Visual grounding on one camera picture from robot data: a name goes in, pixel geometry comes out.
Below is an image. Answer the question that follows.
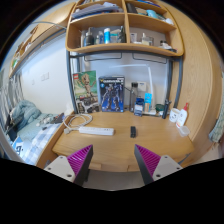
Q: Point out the white power strip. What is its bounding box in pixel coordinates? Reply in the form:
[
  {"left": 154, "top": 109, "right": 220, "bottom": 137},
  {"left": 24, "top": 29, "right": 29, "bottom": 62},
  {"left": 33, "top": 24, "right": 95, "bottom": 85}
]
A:
[{"left": 78, "top": 125, "right": 115, "bottom": 137}]

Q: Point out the white red-capped lotion bottle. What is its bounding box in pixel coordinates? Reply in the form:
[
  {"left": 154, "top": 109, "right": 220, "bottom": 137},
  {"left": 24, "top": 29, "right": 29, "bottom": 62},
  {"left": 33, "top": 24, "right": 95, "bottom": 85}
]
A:
[{"left": 175, "top": 102, "right": 190, "bottom": 129}]

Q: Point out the clear plastic container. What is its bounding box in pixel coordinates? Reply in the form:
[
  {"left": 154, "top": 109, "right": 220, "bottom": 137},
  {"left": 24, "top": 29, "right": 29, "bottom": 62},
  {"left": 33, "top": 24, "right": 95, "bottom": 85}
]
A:
[{"left": 177, "top": 124, "right": 191, "bottom": 138}]

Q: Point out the light blue packet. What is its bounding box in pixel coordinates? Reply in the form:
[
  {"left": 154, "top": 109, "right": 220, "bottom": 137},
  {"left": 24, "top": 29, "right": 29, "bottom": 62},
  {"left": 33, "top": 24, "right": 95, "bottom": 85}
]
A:
[{"left": 143, "top": 92, "right": 153, "bottom": 113}]

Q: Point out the green tree figure toy box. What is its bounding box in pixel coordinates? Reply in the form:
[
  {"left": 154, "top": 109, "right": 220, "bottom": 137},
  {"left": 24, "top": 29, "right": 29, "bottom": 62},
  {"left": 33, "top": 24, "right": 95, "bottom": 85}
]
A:
[{"left": 72, "top": 69, "right": 100, "bottom": 114}]

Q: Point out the black charger block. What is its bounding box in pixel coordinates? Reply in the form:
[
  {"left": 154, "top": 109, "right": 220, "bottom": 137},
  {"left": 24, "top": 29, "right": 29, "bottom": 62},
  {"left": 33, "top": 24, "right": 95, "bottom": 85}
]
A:
[{"left": 129, "top": 125, "right": 137, "bottom": 139}]

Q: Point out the dark grey metal frame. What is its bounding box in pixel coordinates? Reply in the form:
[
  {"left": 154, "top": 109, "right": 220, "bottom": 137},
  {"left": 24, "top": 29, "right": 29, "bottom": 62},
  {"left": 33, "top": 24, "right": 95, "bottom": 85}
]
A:
[{"left": 65, "top": 51, "right": 184, "bottom": 116}]

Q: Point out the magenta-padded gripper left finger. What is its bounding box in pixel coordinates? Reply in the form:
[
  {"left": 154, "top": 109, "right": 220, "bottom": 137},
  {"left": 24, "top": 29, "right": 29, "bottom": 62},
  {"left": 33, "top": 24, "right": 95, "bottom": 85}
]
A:
[{"left": 43, "top": 144, "right": 94, "bottom": 187}]

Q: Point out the white power strip cable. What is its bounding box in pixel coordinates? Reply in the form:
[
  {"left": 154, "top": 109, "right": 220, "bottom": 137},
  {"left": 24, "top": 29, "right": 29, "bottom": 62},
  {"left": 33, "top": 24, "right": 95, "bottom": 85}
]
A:
[{"left": 62, "top": 113, "right": 94, "bottom": 135}]

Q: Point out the dark clear drink bottle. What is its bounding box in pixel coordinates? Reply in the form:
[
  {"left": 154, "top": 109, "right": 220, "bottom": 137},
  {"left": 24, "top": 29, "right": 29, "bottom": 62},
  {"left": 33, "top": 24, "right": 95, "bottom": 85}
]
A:
[{"left": 129, "top": 82, "right": 139, "bottom": 113}]

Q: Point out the white mug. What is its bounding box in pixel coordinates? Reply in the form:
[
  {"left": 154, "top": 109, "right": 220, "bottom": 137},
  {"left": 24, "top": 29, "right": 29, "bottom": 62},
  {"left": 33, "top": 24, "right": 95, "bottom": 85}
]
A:
[{"left": 168, "top": 107, "right": 181, "bottom": 123}]

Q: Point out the small blue white box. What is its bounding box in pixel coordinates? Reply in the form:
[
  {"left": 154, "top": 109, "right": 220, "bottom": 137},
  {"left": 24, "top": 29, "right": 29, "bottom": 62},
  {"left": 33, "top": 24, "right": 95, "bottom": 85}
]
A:
[{"left": 133, "top": 97, "right": 145, "bottom": 117}]

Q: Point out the blue robot model kit box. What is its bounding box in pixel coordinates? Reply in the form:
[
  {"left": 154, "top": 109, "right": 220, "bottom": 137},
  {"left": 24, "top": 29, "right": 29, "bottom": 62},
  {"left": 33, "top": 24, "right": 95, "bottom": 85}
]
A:
[{"left": 98, "top": 75, "right": 126, "bottom": 113}]

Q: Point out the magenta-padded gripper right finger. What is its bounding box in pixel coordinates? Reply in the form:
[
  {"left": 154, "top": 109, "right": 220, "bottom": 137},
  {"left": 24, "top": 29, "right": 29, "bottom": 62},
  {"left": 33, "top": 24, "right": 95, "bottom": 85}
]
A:
[{"left": 133, "top": 143, "right": 184, "bottom": 186}]

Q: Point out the bed with blue bedding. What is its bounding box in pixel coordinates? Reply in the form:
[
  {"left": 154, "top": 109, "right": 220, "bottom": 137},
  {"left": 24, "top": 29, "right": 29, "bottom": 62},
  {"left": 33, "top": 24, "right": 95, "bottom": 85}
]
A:
[{"left": 0, "top": 99, "right": 66, "bottom": 166}]

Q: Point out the long wooden wall ledge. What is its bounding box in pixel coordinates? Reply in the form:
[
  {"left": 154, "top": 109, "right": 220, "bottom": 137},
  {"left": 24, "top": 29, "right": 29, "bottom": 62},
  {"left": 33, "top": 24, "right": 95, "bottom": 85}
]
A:
[{"left": 9, "top": 3, "right": 73, "bottom": 79}]

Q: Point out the black slim bottle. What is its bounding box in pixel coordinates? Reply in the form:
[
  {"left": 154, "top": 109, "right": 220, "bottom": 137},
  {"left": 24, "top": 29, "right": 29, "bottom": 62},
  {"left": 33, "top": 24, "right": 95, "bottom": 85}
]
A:
[{"left": 161, "top": 99, "right": 172, "bottom": 120}]

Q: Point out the grey-green hanging cloth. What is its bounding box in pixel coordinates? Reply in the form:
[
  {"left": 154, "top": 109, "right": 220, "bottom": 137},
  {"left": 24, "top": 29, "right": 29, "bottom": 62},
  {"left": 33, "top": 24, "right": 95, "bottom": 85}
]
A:
[{"left": 209, "top": 109, "right": 224, "bottom": 144}]

